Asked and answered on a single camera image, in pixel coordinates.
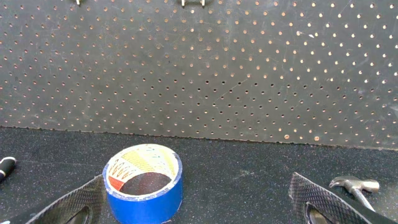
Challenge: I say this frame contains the black and white pliers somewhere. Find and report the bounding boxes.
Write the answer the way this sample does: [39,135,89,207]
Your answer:
[0,156,17,184]

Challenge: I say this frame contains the hammer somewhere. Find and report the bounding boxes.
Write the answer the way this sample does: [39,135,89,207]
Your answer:
[328,175,381,213]

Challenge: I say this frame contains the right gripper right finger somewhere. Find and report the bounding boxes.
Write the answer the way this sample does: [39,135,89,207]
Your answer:
[288,172,398,224]

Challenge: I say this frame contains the black pegboard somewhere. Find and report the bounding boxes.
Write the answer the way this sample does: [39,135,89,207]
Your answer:
[0,0,398,152]

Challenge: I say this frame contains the roll of blue tape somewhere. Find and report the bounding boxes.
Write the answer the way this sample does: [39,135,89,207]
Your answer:
[101,142,183,224]

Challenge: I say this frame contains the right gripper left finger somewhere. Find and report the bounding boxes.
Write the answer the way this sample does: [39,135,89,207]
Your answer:
[24,174,107,224]

